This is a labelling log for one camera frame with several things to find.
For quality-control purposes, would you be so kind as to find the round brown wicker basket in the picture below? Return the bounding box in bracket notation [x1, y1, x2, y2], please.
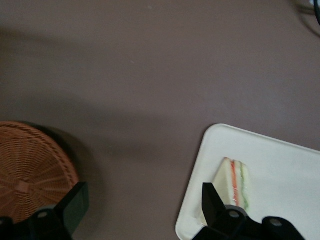
[0, 121, 81, 225]

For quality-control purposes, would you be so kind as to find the triangle sandwich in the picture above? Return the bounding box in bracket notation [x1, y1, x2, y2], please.
[193, 156, 251, 227]

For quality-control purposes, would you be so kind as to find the black looped cable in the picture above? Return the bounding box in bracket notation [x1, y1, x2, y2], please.
[290, 0, 320, 39]

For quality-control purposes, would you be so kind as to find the cream plastic serving tray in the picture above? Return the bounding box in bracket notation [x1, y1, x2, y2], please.
[174, 123, 320, 240]

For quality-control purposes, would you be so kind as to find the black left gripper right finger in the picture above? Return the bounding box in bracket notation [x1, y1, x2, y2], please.
[199, 182, 307, 240]

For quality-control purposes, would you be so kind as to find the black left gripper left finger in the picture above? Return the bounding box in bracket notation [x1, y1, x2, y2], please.
[0, 181, 90, 240]

